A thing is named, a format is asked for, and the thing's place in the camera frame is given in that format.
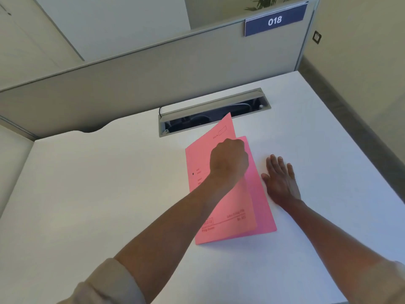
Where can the person's left hand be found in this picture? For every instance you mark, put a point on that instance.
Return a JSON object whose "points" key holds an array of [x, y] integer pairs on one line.
{"points": [[228, 163]]}

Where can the person's right hand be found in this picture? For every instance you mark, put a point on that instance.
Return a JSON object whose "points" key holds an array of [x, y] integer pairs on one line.
{"points": [[281, 185]]}

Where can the person's right middle finger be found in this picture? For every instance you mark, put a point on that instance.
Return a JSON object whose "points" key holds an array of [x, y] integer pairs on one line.
{"points": [[280, 165]]}

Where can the person's right thumb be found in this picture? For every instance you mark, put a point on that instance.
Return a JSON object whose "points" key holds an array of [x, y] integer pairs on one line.
{"points": [[265, 177]]}

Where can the person's left fingers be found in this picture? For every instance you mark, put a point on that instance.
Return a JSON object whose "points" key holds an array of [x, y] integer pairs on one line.
{"points": [[237, 145]]}

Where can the pink paper file folder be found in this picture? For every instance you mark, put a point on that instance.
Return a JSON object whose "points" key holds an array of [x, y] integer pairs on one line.
{"points": [[234, 199]]}

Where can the person's right forearm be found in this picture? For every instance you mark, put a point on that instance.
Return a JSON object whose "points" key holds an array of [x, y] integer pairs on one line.
{"points": [[332, 240]]}

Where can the person's left forearm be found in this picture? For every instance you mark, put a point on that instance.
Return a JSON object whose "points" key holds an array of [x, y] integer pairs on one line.
{"points": [[177, 232]]}

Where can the grey desk partition panel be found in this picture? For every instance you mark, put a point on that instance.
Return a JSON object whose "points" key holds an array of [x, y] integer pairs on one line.
{"points": [[152, 72]]}

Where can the blue number sign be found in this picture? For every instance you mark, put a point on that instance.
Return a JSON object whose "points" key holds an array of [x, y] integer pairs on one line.
{"points": [[274, 20]]}

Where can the white rolled left sleeve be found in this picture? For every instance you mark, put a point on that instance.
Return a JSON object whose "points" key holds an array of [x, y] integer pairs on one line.
{"points": [[107, 284]]}

